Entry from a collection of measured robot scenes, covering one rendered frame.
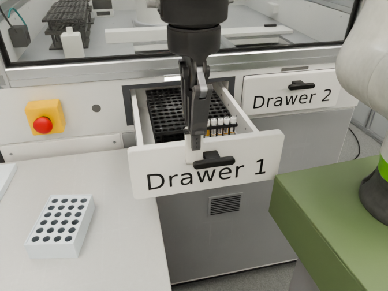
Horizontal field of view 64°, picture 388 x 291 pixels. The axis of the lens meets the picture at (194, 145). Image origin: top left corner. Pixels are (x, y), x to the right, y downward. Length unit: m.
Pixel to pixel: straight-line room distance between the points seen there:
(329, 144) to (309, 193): 0.54
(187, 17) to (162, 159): 0.25
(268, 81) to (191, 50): 0.46
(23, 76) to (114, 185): 0.32
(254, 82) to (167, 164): 0.39
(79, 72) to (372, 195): 0.65
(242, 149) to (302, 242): 0.19
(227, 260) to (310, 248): 0.80
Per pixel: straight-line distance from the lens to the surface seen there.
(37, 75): 0.81
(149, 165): 0.56
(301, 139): 1.04
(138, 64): 0.78
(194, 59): 0.43
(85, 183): 0.76
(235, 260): 1.35
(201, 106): 0.45
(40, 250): 0.62
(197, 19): 0.41
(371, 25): 0.60
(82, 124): 0.85
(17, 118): 0.87
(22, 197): 0.78
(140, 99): 0.88
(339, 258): 0.51
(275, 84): 0.88
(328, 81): 0.96
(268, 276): 1.51
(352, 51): 0.61
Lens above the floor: 1.23
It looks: 33 degrees down
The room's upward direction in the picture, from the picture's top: straight up
